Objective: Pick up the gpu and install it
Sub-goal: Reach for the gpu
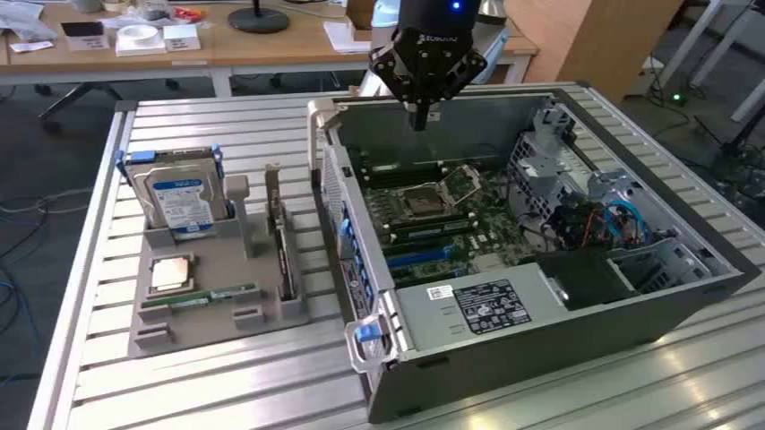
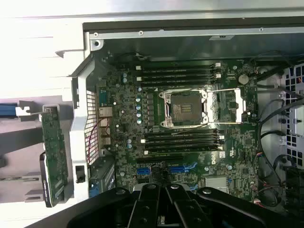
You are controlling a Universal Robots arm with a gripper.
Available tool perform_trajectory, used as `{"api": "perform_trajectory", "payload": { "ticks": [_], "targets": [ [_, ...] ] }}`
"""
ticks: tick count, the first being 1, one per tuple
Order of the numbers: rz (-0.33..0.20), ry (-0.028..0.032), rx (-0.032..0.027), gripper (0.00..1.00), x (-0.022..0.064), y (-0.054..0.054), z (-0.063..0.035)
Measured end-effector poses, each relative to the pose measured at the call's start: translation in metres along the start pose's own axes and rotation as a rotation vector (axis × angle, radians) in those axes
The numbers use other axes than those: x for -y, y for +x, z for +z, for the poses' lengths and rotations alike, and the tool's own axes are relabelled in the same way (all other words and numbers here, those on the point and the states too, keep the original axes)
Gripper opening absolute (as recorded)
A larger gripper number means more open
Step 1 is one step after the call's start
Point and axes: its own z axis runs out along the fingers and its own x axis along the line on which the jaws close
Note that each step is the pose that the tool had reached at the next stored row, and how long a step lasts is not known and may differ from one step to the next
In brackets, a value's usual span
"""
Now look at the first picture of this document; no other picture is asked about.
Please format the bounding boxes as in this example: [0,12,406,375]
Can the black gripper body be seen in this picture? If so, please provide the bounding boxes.
[393,0,483,78]

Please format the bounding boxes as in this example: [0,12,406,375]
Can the green graphics card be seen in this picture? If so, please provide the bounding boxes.
[265,163,300,302]

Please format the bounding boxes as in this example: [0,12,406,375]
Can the white paper stack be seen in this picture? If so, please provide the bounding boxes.
[324,20,376,56]

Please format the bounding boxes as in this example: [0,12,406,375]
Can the brown cardboard box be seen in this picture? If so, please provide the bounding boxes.
[346,0,376,30]

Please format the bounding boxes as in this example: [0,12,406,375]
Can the wooden cabinet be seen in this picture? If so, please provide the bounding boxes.
[500,0,687,103]

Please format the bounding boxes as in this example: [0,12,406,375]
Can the black round lamp base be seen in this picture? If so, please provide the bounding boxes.
[226,0,292,35]

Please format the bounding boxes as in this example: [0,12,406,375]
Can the metal socket cover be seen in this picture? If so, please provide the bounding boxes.
[440,163,487,203]

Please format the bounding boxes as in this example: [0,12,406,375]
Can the perforated metal disk bay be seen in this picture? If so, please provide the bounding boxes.
[507,105,600,217]

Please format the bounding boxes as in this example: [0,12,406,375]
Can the CPU socket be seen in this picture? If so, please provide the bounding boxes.
[398,183,449,220]

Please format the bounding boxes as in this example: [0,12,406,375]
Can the green motherboard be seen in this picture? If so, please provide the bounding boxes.
[349,147,543,290]

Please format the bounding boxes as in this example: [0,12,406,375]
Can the white cube box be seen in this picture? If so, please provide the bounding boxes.
[162,24,201,53]

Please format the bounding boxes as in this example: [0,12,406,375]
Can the green RAM stick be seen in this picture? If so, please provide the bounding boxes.
[392,218,475,241]
[142,280,262,311]

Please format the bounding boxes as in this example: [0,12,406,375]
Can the flat white box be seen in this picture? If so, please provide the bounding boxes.
[114,35,169,57]

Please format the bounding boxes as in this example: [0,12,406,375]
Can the blue expansion slot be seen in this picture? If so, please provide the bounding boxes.
[384,245,457,271]

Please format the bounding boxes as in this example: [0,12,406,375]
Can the white tape roll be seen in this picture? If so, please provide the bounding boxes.
[118,24,158,41]

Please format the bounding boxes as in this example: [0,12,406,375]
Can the hard disk with blue carrier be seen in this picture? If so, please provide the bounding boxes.
[115,145,228,243]

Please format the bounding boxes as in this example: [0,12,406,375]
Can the black tripod stand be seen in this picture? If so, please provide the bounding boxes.
[692,114,765,207]

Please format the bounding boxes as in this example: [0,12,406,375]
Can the white box with black top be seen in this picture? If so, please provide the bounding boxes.
[61,21,111,52]

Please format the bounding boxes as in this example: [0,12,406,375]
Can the black office chair base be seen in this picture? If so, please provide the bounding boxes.
[37,78,185,122]

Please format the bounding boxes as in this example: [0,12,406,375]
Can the wooden desk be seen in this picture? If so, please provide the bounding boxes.
[0,0,540,99]

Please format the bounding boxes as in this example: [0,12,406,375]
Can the grey metal disk bay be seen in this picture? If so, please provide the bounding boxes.
[607,236,716,297]

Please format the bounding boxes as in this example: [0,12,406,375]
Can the grey power supply unit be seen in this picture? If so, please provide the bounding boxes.
[392,262,569,355]

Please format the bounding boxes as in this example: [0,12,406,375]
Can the silver CPU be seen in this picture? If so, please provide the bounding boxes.
[151,256,198,291]

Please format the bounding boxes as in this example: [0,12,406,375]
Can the blue case latch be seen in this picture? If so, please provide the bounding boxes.
[354,322,384,345]

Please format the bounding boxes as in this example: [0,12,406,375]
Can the clear plastic bag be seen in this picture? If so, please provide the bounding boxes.
[0,1,61,42]

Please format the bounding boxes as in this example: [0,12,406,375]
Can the grey parts rack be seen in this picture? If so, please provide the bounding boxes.
[129,174,316,359]

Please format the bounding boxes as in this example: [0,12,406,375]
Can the grey open PC case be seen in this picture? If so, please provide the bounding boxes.
[305,87,765,425]

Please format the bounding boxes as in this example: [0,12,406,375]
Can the silver metal bracket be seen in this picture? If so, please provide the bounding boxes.
[585,172,636,211]

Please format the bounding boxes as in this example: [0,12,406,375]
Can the black wire bundle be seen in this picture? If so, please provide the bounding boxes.
[520,203,600,252]

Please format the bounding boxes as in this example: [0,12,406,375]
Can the blue wire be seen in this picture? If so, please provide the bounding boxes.
[601,200,652,250]

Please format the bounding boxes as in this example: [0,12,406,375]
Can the white desk frame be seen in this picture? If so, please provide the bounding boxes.
[655,0,765,125]

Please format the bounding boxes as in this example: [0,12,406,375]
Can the white floor cable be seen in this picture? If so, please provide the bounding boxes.
[0,186,95,216]

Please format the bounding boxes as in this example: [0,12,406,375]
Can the blue floor cable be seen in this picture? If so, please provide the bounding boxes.
[0,214,50,386]

